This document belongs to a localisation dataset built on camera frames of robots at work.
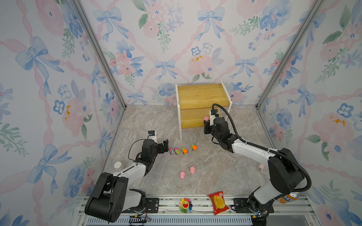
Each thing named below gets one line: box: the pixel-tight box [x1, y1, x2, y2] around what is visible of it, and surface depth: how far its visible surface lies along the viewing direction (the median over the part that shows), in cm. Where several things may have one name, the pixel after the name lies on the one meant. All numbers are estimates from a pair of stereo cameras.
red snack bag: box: [208, 191, 230, 216], surface depth 75 cm
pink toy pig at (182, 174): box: [179, 170, 186, 180], surface depth 85 cm
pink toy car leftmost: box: [169, 147, 176, 155], surface depth 92 cm
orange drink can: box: [277, 191, 300, 204], surface depth 69 cm
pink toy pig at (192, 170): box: [189, 166, 196, 174], surface depth 86 cm
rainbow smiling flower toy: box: [178, 197, 193, 214], surface depth 75 cm
